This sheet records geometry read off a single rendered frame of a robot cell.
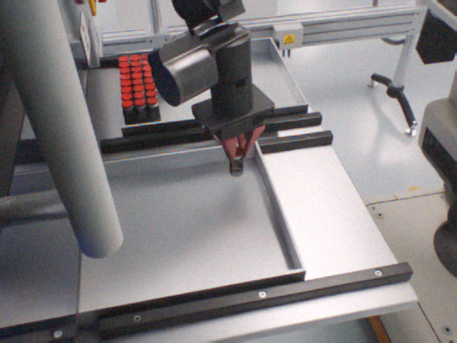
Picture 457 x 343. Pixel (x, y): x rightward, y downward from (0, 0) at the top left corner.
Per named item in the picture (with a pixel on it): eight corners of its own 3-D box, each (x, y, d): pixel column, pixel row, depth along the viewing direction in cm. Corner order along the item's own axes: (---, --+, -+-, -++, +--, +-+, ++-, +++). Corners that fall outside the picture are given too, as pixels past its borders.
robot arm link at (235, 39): (260, 26, 54) (228, 12, 57) (215, 47, 51) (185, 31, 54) (261, 76, 59) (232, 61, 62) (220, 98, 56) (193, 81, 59)
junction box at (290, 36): (274, 51, 188) (276, 30, 181) (270, 45, 191) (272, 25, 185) (302, 48, 190) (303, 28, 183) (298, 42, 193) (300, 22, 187)
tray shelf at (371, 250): (33, 386, 52) (29, 379, 51) (67, 69, 101) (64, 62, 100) (416, 307, 59) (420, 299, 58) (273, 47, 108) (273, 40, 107)
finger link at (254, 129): (204, 154, 70) (197, 104, 64) (245, 138, 72) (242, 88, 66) (225, 180, 66) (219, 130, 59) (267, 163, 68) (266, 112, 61)
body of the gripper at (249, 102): (191, 115, 64) (184, 71, 59) (253, 93, 67) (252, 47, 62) (211, 141, 60) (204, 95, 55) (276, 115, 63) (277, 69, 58)
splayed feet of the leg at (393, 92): (405, 138, 218) (413, 115, 208) (362, 83, 253) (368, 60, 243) (420, 137, 219) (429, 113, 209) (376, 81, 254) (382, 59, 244)
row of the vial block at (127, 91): (125, 128, 83) (120, 107, 80) (121, 76, 95) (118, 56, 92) (137, 126, 83) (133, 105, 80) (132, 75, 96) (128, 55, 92)
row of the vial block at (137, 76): (137, 126, 83) (134, 105, 80) (133, 75, 96) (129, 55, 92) (149, 125, 83) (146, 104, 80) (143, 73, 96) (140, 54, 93)
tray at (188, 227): (33, 337, 54) (23, 322, 52) (51, 185, 73) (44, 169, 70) (303, 285, 59) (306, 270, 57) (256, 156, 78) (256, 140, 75)
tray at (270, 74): (124, 143, 80) (120, 127, 78) (120, 67, 98) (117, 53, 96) (306, 119, 85) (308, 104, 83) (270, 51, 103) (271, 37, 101)
